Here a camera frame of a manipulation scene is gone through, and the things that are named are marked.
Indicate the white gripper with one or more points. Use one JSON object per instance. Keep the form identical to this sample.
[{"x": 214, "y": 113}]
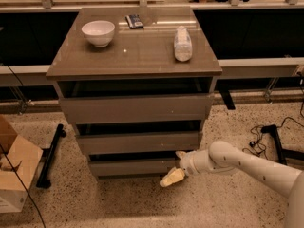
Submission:
[{"x": 186, "y": 164}]

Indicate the grey bottom drawer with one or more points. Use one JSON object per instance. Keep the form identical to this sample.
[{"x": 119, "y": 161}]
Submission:
[{"x": 143, "y": 167}]

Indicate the grey drawer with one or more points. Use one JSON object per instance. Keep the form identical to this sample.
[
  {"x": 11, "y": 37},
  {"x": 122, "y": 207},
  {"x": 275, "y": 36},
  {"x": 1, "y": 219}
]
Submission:
[
  {"x": 138, "y": 143},
  {"x": 139, "y": 109},
  {"x": 143, "y": 167}
]

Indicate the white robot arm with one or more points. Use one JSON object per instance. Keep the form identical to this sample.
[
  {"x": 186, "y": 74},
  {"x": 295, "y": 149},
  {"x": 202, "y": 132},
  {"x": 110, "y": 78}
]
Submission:
[{"x": 221, "y": 157}]

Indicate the grey middle drawer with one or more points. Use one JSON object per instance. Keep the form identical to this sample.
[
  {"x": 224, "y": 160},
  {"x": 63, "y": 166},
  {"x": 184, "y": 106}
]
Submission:
[{"x": 138, "y": 143}]

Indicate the grey top drawer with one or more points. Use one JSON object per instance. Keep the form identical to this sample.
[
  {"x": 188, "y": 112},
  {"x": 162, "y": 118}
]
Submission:
[{"x": 139, "y": 109}]

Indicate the grey drawer cabinet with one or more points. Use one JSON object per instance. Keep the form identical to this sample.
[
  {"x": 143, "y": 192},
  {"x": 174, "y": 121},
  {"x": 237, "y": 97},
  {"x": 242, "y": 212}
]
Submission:
[{"x": 137, "y": 62}]

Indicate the open cardboard box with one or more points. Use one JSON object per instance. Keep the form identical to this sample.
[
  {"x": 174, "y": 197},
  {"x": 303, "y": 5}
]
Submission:
[{"x": 18, "y": 165}]

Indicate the black right floor stand bar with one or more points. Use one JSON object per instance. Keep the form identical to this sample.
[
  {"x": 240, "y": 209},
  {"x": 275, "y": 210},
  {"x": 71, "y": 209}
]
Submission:
[{"x": 283, "y": 154}]

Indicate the black floor stand bar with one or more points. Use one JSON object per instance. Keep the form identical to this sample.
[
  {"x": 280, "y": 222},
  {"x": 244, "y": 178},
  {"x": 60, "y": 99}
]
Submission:
[
  {"x": 48, "y": 154},
  {"x": 283, "y": 154}
]

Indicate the clear plastic water bottle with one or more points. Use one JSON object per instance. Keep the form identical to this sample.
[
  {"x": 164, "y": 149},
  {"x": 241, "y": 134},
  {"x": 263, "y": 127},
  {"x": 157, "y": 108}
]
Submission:
[{"x": 182, "y": 44}]

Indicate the black left floor stand bar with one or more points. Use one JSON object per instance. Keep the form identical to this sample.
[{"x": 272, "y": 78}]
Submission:
[{"x": 48, "y": 154}]

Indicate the small dark blue packet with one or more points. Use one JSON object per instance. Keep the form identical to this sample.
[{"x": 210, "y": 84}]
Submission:
[{"x": 134, "y": 21}]

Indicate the white ceramic bowl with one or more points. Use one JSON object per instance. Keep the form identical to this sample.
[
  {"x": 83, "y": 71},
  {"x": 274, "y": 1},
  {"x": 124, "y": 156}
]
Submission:
[{"x": 99, "y": 33}]

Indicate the black bracket behind cabinet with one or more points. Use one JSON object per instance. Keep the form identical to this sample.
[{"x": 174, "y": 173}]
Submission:
[{"x": 226, "y": 97}]

